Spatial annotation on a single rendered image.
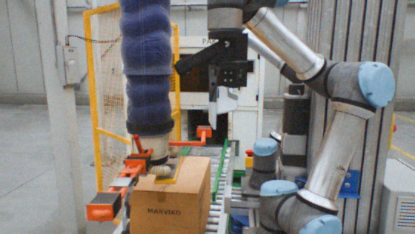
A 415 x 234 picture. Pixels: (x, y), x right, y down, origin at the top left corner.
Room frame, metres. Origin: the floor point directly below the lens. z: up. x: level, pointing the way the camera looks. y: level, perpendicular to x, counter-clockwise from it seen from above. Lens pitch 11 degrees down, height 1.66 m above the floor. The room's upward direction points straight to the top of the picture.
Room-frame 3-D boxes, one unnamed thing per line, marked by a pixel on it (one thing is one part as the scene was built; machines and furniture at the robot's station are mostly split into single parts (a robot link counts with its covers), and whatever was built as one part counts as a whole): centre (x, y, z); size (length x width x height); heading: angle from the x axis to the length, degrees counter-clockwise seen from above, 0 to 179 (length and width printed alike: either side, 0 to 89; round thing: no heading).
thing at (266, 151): (1.37, -0.30, 1.20); 0.13 x 0.12 x 0.14; 143
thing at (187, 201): (1.77, 0.19, 0.75); 0.60 x 0.40 x 0.40; 172
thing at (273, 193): (0.86, -0.24, 1.20); 0.13 x 0.12 x 0.14; 23
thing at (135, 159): (1.12, 0.28, 1.24); 0.10 x 0.08 x 0.06; 88
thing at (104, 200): (0.77, 0.29, 1.24); 0.08 x 0.07 x 0.05; 178
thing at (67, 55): (2.28, 1.06, 1.62); 0.20 x 0.05 x 0.30; 172
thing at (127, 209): (0.83, 0.23, 1.24); 0.31 x 0.03 x 0.05; 11
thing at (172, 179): (1.37, 0.18, 1.14); 0.34 x 0.10 x 0.05; 178
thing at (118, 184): (0.91, 0.28, 1.24); 0.07 x 0.07 x 0.04; 88
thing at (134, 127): (1.37, 0.27, 1.36); 0.23 x 0.23 x 0.04
